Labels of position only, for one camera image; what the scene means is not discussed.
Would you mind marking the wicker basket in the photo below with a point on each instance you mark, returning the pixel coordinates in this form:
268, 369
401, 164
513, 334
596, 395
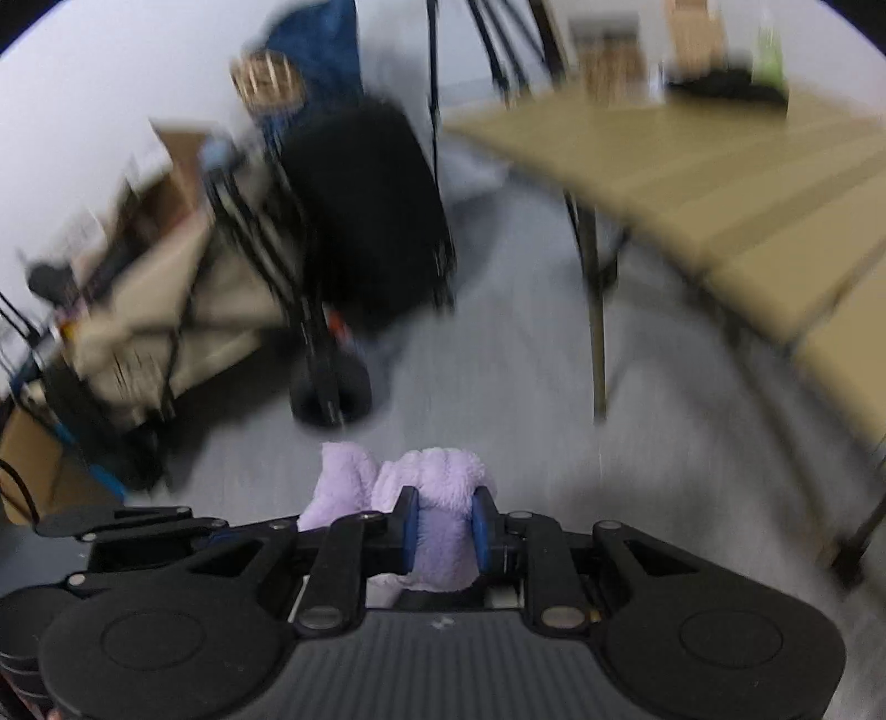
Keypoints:
266, 79

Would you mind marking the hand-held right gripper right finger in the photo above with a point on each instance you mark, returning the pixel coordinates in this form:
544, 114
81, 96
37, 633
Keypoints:
483, 533

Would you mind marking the open cardboard box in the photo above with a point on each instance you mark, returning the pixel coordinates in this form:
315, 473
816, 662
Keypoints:
183, 156

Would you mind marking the black camera tripod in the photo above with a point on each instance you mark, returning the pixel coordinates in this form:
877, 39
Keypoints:
434, 83

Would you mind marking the green bottle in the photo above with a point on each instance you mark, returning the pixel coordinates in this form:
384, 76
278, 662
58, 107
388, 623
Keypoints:
768, 52

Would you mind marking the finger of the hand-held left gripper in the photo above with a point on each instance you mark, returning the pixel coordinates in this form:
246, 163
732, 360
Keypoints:
138, 564
118, 523

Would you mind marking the blue bag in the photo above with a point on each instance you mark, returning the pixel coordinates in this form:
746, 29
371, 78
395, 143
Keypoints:
325, 55

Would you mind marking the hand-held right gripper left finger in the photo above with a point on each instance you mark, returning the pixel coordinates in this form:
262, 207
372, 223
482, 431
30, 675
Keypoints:
408, 529

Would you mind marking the brown cardboard box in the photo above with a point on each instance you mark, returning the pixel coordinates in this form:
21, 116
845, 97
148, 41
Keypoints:
609, 62

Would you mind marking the black suitcase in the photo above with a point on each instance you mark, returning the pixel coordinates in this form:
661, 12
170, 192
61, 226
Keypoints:
367, 221

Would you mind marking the beige slatted folding table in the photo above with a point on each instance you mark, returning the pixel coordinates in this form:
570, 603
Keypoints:
692, 187

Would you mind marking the beige folding wagon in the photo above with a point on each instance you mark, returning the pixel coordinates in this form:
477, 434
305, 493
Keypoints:
173, 298

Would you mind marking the lilac fluffy plush toy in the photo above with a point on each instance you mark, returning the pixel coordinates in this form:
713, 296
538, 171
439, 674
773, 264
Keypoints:
443, 484

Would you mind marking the flat cardboard box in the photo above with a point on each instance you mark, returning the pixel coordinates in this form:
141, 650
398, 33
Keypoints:
34, 464

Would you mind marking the small cardboard box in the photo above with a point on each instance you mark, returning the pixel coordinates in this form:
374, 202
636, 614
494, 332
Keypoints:
692, 28

